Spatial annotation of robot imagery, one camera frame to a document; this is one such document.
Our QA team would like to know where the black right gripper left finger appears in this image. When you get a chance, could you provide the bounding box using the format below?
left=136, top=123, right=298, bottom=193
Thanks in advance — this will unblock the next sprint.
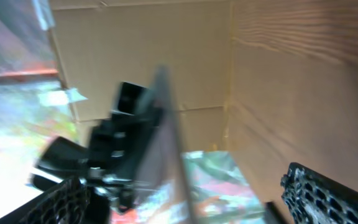
left=0, top=177, right=90, bottom=224

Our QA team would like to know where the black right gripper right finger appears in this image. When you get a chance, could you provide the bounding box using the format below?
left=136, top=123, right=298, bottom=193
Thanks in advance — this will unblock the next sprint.
left=280, top=162, right=358, bottom=224

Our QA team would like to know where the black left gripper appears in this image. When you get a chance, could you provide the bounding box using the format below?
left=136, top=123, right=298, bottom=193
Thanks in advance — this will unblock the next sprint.
left=33, top=82, right=163, bottom=213

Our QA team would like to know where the gold Galaxy smartphone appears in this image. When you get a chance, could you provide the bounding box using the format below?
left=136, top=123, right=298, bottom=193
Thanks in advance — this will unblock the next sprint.
left=115, top=67, right=198, bottom=223

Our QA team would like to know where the brown cardboard panel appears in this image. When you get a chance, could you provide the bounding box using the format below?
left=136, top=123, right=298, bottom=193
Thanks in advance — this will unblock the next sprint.
left=51, top=1, right=230, bottom=151

